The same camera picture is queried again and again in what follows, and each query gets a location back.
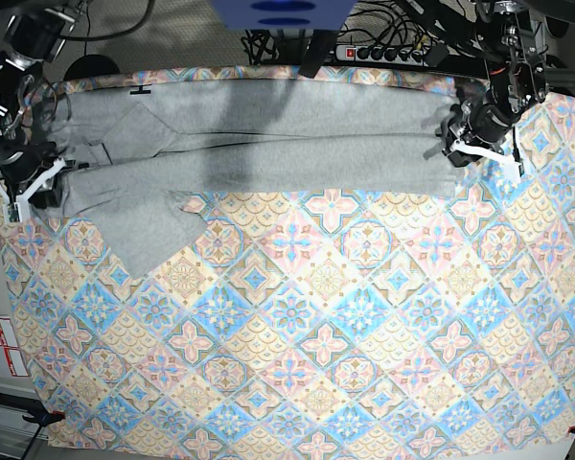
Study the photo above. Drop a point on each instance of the black clamp bottom left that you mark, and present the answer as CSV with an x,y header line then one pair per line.
x,y
42,418

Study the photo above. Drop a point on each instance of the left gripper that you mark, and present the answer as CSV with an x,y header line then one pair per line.
x,y
473,131

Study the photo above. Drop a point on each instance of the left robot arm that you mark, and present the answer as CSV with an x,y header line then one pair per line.
x,y
501,37

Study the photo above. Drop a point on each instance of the patterned tablecloth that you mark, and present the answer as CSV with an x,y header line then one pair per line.
x,y
336,324

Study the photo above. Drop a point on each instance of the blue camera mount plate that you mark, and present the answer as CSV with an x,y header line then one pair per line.
x,y
283,14

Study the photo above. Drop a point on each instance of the white red labels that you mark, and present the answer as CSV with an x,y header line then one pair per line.
x,y
12,363

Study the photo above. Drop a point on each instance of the grey T-shirt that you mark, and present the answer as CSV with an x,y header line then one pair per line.
x,y
144,156

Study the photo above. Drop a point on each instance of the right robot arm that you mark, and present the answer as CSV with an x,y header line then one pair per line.
x,y
36,38

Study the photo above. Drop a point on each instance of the black round base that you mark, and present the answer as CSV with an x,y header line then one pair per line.
x,y
91,66

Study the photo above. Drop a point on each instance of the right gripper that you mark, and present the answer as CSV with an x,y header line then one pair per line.
x,y
30,178

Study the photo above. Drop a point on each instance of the black power strip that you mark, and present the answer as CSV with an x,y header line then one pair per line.
x,y
401,55

